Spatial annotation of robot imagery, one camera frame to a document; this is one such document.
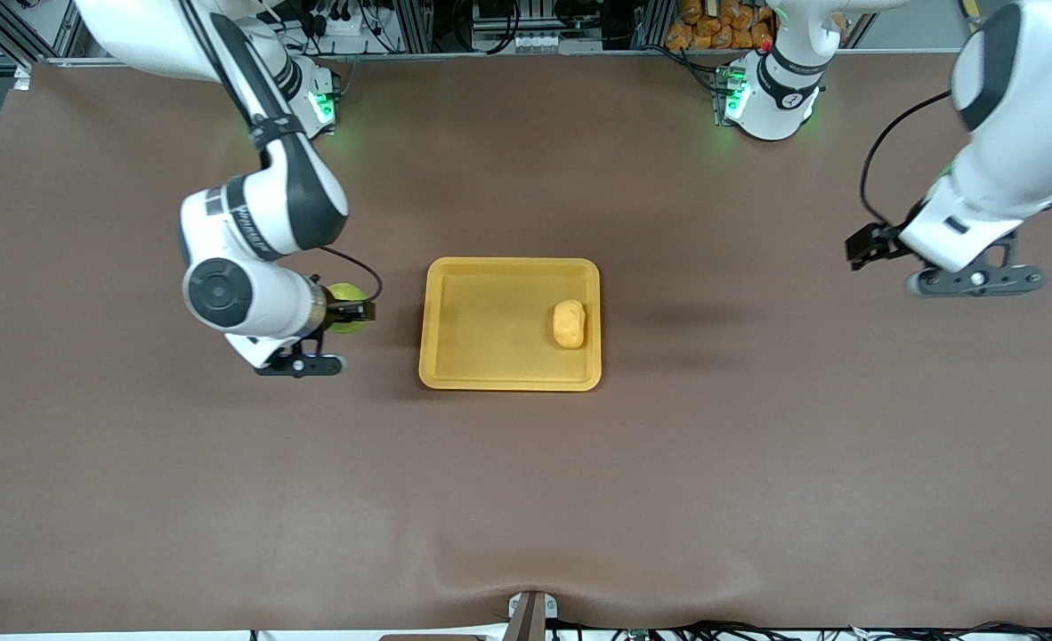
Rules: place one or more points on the yellow potato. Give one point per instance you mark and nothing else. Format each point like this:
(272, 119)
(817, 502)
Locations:
(569, 323)

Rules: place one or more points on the yellow plastic tray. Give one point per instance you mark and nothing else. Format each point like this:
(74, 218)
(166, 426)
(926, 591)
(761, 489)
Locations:
(490, 338)

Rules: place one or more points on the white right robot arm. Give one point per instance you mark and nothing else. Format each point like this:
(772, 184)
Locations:
(268, 303)

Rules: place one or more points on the green apple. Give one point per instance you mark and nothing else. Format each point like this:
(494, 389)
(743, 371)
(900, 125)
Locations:
(346, 292)

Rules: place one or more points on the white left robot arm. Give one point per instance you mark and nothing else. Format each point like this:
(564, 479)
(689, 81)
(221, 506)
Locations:
(1007, 169)

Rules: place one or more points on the metal table edge rail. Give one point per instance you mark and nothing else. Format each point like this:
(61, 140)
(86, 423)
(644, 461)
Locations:
(490, 56)

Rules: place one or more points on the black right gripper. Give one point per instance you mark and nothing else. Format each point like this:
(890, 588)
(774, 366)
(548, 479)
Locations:
(341, 312)

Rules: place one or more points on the white power strip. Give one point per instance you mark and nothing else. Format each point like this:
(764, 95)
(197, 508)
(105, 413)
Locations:
(341, 20)

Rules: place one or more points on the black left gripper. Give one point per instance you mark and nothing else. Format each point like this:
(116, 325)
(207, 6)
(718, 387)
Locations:
(882, 242)

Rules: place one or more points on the bag of orange snacks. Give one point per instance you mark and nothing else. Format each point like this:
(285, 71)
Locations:
(722, 27)

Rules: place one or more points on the brown table mat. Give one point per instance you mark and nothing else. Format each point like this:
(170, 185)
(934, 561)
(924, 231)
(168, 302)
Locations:
(526, 499)

